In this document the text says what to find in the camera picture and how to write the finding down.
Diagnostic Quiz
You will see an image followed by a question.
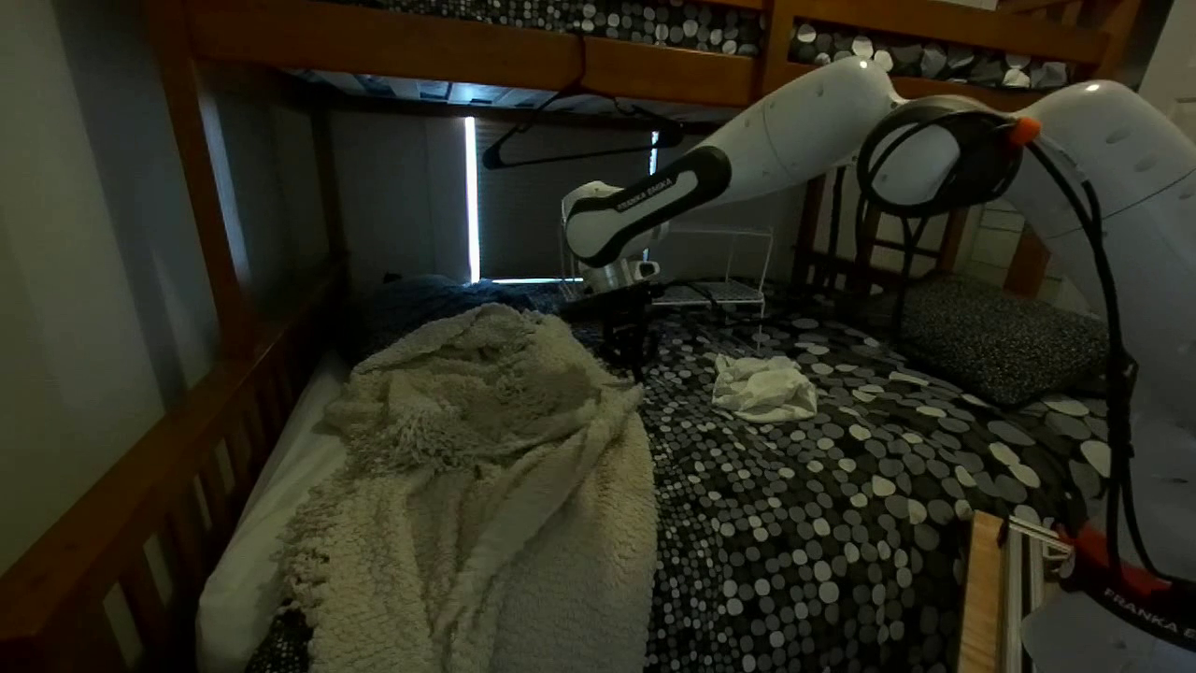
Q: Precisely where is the wooden bunk ladder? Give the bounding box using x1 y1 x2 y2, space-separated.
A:
793 160 987 304

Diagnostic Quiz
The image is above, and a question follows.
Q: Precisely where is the black polka dot duvet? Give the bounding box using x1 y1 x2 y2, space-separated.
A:
243 289 1126 673

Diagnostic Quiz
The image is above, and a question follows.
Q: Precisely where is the white mattress sheet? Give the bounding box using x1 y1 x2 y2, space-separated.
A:
191 353 357 673

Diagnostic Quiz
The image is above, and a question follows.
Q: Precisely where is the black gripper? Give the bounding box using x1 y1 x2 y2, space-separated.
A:
591 280 664 381

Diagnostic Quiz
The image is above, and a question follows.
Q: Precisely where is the small white crumpled cloth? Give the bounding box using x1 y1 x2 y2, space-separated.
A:
707 350 823 429

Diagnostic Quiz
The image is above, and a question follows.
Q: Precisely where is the cream knitted fleece blanket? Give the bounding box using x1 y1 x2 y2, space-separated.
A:
277 304 663 673

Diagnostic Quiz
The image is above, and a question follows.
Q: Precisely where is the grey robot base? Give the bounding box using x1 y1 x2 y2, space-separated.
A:
1018 579 1196 673

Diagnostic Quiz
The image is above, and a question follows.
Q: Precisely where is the white wire rack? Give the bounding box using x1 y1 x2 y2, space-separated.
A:
644 220 776 319

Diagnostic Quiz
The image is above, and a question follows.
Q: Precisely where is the wooden bunk bed frame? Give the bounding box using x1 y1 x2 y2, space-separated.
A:
0 0 1150 673

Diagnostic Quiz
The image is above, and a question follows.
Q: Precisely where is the white panel door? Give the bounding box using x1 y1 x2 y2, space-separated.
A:
1135 0 1196 125

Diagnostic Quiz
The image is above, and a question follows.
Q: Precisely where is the grey dotted pillow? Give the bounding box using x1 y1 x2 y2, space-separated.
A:
890 272 1113 411

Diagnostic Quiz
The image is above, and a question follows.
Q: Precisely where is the black clothes hanger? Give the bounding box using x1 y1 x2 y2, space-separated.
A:
480 34 689 170

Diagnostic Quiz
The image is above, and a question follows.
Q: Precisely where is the dark window blind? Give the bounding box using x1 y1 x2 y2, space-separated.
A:
474 114 663 289
325 109 470 292

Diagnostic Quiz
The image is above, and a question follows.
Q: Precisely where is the white metal rail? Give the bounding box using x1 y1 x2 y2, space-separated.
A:
1001 510 1077 589

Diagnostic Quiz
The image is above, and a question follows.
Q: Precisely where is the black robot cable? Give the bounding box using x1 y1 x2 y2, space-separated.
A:
857 99 1180 589

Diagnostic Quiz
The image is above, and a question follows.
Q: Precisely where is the light wooden plank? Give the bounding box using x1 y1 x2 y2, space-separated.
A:
958 509 1012 673

